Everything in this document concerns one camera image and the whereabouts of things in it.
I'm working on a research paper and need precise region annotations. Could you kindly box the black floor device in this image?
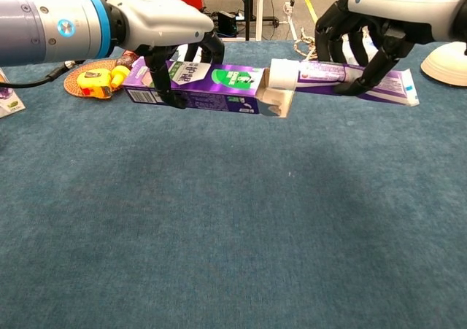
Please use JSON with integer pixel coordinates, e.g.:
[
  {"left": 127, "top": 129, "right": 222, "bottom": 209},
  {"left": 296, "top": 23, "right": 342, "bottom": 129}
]
[{"left": 217, "top": 10, "right": 241, "bottom": 36}]

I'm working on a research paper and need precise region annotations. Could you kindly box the small purple drink carton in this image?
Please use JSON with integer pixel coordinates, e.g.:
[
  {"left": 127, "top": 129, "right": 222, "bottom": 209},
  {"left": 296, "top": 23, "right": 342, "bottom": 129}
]
[{"left": 0, "top": 68, "right": 26, "bottom": 120}]

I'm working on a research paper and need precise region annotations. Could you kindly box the yellow tape measure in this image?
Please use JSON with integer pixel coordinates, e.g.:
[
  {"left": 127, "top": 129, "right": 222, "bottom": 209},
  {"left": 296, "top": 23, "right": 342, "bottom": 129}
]
[{"left": 77, "top": 68, "right": 114, "bottom": 99}]

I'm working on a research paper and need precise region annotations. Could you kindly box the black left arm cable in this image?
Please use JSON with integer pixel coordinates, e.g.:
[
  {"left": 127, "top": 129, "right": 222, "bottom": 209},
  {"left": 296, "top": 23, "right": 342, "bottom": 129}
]
[{"left": 0, "top": 61, "right": 87, "bottom": 89}]

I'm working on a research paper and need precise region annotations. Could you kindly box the beige bowl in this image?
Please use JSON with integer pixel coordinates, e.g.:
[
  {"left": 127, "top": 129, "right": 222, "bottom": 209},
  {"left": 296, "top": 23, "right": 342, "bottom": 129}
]
[{"left": 420, "top": 40, "right": 467, "bottom": 88}]

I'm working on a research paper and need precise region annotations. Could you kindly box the beige twine rope bundle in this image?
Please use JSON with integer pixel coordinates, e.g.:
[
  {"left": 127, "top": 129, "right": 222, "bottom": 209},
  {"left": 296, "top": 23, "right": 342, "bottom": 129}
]
[{"left": 293, "top": 28, "right": 318, "bottom": 62}]

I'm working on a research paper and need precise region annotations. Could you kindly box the brown sauce bottle yellow cap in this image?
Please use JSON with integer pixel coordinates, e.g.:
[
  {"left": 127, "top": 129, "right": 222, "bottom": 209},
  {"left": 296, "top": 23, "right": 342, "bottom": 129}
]
[{"left": 110, "top": 50, "right": 142, "bottom": 89}]

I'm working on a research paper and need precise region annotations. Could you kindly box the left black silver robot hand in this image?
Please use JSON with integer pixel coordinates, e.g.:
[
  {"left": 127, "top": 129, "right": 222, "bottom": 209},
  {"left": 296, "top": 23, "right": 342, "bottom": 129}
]
[{"left": 107, "top": 0, "right": 225, "bottom": 110}]

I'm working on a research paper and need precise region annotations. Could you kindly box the round woven brown coaster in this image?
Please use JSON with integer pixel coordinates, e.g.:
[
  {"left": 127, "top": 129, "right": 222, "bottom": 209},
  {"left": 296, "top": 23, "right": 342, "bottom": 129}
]
[{"left": 63, "top": 59, "right": 127, "bottom": 98}]

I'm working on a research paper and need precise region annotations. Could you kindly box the purple toothpaste carton box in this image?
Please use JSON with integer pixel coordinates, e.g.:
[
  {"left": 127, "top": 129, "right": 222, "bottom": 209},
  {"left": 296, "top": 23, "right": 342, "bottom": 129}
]
[{"left": 122, "top": 55, "right": 296, "bottom": 119}]

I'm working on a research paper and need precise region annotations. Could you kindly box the white upright post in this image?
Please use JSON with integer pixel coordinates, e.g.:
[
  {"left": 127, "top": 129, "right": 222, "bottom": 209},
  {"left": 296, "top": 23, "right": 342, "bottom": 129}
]
[{"left": 255, "top": 0, "right": 280, "bottom": 41}]

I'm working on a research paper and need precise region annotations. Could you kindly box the blue carpet table mat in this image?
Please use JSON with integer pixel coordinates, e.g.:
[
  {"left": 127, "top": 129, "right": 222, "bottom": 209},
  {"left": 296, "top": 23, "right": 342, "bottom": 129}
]
[{"left": 0, "top": 39, "right": 467, "bottom": 329}]

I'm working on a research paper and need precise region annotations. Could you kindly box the purple white toothpaste tube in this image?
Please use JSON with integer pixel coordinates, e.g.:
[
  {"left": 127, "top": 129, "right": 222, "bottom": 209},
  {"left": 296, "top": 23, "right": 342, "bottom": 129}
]
[{"left": 269, "top": 58, "right": 420, "bottom": 107}]

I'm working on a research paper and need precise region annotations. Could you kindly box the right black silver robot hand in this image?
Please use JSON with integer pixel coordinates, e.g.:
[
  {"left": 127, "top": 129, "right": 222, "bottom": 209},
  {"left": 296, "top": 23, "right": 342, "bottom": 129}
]
[{"left": 314, "top": 0, "right": 467, "bottom": 97}]

